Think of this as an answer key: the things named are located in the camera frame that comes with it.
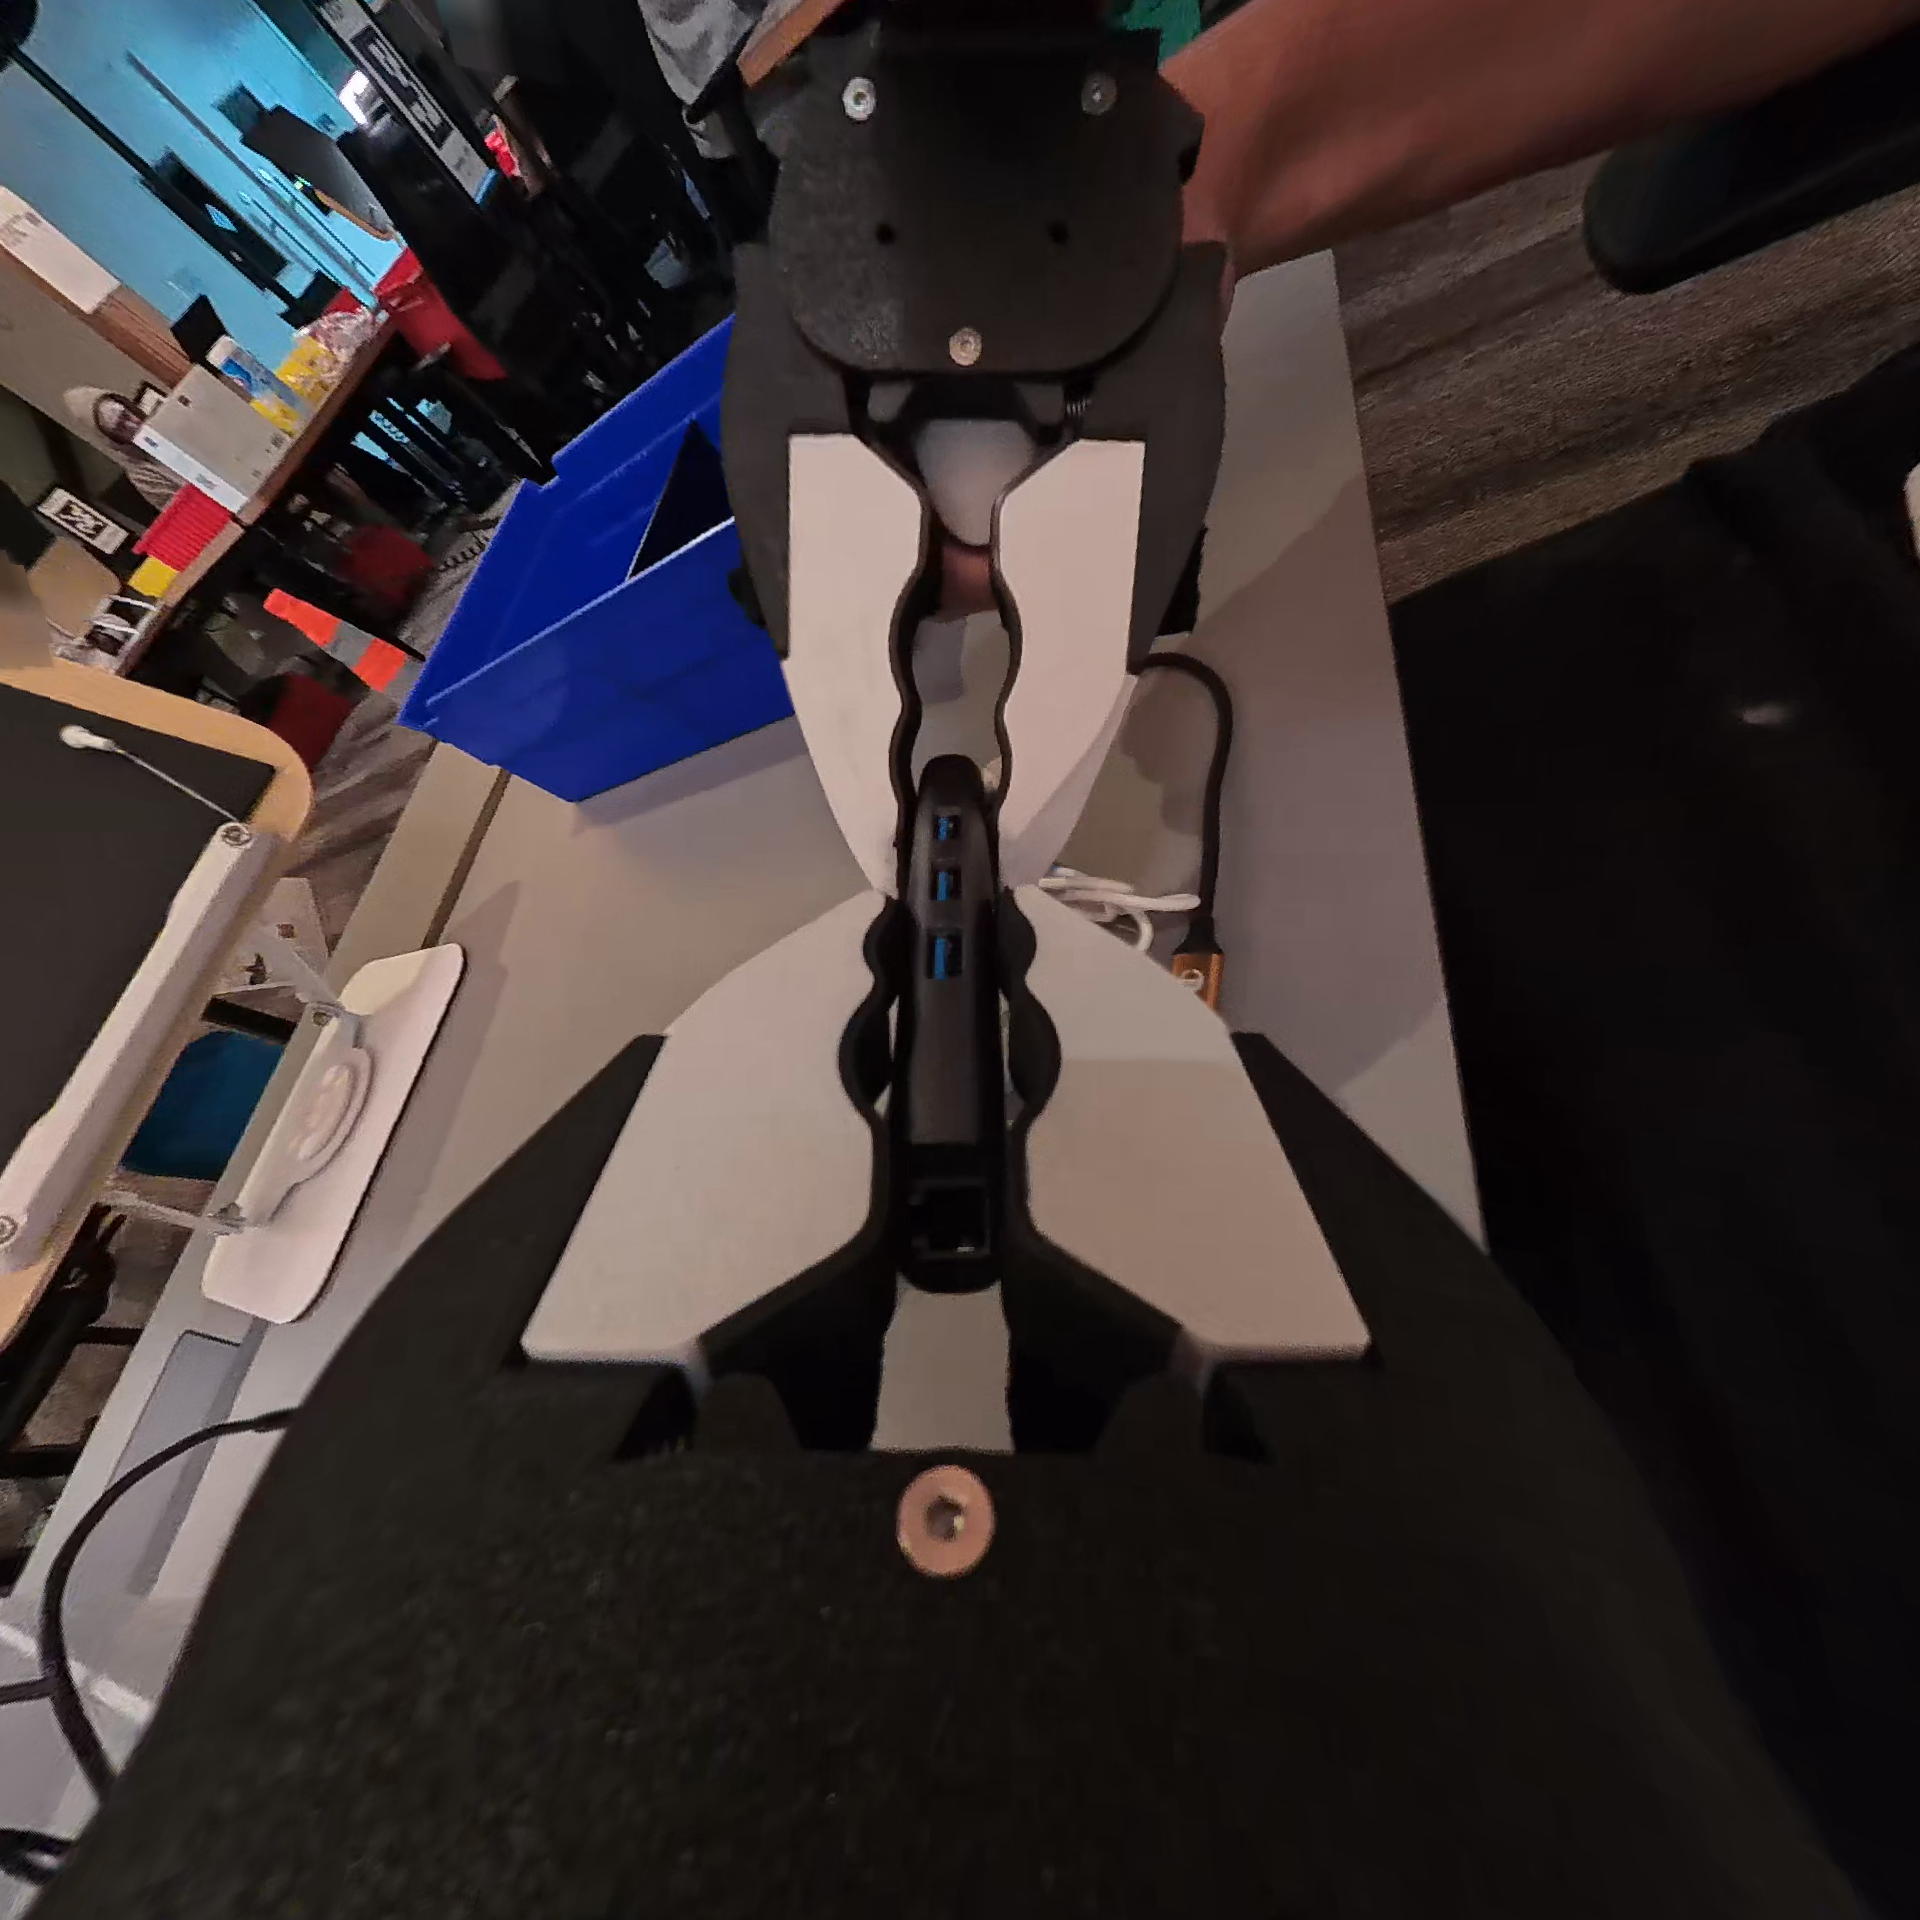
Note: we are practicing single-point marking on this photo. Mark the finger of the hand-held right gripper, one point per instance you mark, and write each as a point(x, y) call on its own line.
point(840, 629)
point(1080, 629)

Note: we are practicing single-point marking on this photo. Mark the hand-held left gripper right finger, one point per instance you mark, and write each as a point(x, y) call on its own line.
point(1200, 1171)

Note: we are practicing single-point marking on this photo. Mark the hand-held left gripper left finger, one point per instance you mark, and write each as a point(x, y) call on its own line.
point(720, 1171)

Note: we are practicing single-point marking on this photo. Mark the grey usb hub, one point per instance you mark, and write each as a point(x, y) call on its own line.
point(945, 1080)

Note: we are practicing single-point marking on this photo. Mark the blue plastic bin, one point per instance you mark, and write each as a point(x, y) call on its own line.
point(600, 691)

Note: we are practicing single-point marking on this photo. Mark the person's right forearm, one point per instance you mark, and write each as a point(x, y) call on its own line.
point(1425, 118)

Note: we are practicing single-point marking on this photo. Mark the grey desk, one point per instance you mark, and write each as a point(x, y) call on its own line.
point(1320, 675)

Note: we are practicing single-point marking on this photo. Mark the grey desk pad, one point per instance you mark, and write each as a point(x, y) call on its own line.
point(182, 1441)

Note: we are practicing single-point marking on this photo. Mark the person's right hand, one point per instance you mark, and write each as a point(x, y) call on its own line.
point(967, 580)

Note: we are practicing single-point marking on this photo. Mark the white folding stand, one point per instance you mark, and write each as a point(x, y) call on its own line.
point(390, 1036)

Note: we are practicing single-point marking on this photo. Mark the blue box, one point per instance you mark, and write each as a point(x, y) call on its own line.
point(210, 1108)

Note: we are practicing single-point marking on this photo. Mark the wooden board with dark panel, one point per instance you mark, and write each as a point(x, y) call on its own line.
point(90, 900)

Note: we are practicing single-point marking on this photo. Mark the black office chair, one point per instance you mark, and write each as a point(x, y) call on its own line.
point(1757, 194)

